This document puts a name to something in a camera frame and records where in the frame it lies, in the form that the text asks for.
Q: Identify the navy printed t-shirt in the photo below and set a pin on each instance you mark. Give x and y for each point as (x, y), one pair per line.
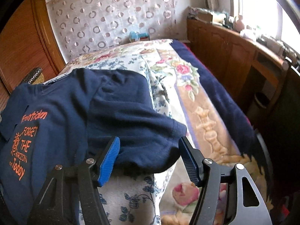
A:
(25, 156)

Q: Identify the wooden louvered wardrobe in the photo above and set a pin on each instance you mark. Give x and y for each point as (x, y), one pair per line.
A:
(28, 42)

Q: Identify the window with wooden frame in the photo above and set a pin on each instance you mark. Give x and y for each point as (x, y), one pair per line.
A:
(269, 18)

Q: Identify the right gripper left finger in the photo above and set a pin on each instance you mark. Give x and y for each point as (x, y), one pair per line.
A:
(55, 204)

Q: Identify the navy fringed blanket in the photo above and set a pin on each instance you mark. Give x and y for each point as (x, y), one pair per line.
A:
(235, 121)

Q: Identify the pink bottle on sideboard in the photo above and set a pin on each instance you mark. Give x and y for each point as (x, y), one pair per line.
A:
(238, 24)

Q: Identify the dark circle-patterned folded garment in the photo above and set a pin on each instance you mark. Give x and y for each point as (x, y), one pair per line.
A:
(35, 76)

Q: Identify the cardboard box on sideboard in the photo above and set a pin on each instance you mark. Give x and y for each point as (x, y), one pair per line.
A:
(206, 17)

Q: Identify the circle-patterned sheer curtain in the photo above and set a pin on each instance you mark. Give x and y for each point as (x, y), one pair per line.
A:
(86, 26)

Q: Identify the floral pink quilt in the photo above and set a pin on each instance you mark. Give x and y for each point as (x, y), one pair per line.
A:
(174, 85)

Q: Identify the cardboard box with blue items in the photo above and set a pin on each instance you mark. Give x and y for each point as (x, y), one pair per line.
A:
(135, 36)

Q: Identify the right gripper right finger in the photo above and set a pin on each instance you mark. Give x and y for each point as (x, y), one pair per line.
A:
(244, 203)

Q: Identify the wooden sideboard cabinet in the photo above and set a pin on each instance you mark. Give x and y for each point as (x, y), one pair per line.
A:
(251, 73)

